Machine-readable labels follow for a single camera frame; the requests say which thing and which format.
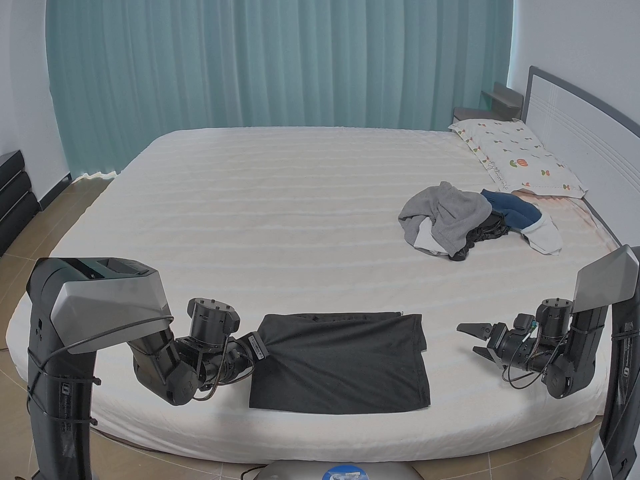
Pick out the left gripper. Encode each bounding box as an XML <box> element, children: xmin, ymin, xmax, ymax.
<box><xmin>234</xmin><ymin>333</ymin><xmax>271</xmax><ymax>372</ymax></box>

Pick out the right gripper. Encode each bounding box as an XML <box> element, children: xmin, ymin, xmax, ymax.
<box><xmin>456</xmin><ymin>321</ymin><xmax>539</xmax><ymax>372</ymax></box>

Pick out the blue-green curtain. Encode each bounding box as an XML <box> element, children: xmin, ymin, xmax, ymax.
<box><xmin>45</xmin><ymin>0</ymin><xmax>232</xmax><ymax>178</ymax></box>
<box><xmin>229</xmin><ymin>0</ymin><xmax>516</xmax><ymax>131</ymax></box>

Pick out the pile of clothes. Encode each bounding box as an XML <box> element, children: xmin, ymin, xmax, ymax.
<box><xmin>398</xmin><ymin>181</ymin><xmax>562</xmax><ymax>262</ymax></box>

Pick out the grey bedside table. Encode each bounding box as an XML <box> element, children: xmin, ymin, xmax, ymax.
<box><xmin>452</xmin><ymin>81</ymin><xmax>525</xmax><ymax>124</ymax></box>

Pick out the bed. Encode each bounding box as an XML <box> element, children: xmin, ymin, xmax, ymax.
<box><xmin>5</xmin><ymin>65</ymin><xmax>640</xmax><ymax>464</ymax></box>

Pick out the black T-shirt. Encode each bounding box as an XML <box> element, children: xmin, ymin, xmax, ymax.
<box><xmin>248</xmin><ymin>311</ymin><xmax>432</xmax><ymax>414</ymax></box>

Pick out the black chest of drawers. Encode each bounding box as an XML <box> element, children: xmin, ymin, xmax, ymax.
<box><xmin>0</xmin><ymin>149</ymin><xmax>42</xmax><ymax>258</ymax></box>

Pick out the white printed pillow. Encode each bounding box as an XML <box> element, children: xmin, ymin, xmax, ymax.
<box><xmin>448</xmin><ymin>118</ymin><xmax>588</xmax><ymax>199</ymax></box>

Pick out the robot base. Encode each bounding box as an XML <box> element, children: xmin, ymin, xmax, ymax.
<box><xmin>260</xmin><ymin>460</ymin><xmax>416</xmax><ymax>480</ymax></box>

